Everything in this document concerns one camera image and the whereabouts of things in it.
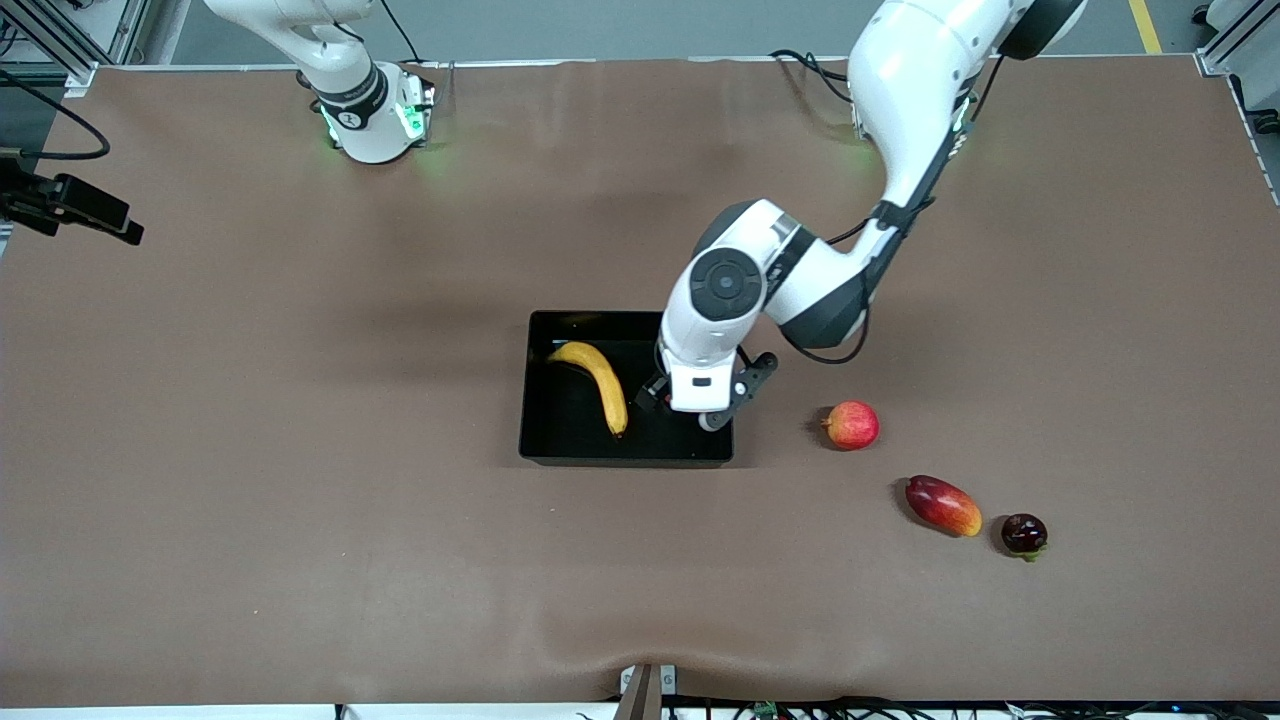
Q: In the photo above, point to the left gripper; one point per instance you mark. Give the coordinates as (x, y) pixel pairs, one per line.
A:
(652, 392)

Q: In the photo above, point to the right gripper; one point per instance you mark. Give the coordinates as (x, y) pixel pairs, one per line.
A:
(42, 200)

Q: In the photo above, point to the yellow banana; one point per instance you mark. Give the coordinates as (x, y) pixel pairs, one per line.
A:
(603, 380)

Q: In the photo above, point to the black plastic box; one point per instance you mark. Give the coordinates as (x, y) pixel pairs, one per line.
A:
(570, 420)

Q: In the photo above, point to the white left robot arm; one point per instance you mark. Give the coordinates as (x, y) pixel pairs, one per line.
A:
(900, 90)

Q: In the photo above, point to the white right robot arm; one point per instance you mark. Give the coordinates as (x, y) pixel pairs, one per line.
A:
(350, 100)

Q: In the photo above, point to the red yellow apple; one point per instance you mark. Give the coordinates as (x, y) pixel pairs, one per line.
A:
(852, 426)

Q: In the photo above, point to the metal table clamp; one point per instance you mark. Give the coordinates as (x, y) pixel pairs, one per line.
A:
(646, 690)

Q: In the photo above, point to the red mango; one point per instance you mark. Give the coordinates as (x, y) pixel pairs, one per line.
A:
(943, 505)

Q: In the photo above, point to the brown table mat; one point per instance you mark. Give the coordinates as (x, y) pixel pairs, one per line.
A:
(300, 500)

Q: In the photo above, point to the dark purple mangosteen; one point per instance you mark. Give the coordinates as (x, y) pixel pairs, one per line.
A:
(1024, 533)

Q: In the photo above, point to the aluminium frame profile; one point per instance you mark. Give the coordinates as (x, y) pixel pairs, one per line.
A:
(60, 40)
(1235, 35)

